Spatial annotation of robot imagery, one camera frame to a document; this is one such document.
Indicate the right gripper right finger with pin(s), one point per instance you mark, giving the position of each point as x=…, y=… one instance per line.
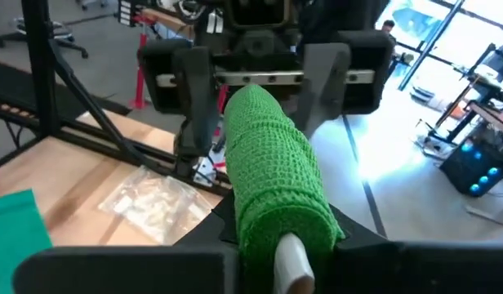
x=419, y=269

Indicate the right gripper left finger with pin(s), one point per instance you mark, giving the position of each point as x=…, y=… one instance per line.
x=133, y=269

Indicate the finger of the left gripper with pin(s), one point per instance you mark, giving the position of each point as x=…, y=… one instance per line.
x=198, y=102
x=323, y=90

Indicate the light green bandage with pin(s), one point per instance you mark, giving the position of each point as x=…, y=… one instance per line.
x=272, y=163

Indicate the white plastic tube core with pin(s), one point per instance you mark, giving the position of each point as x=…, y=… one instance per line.
x=294, y=265

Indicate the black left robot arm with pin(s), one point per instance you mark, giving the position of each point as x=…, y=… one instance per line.
x=184, y=165

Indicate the teal green bandage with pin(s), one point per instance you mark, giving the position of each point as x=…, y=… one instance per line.
x=14, y=237

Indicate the person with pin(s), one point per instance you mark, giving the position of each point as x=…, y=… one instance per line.
x=388, y=30

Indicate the red metal stand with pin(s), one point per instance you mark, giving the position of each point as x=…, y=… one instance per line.
x=142, y=73

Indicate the clear plastic bag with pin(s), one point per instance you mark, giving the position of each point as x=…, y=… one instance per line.
x=153, y=204

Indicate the black computer with blue lights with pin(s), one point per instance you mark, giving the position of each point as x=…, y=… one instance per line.
x=468, y=171

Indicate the wooden desk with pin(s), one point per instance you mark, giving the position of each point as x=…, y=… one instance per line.
x=492, y=110

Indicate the black office chair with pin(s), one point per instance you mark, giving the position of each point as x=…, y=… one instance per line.
x=51, y=32

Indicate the black metal table frame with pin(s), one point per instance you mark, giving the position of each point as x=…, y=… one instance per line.
x=41, y=61

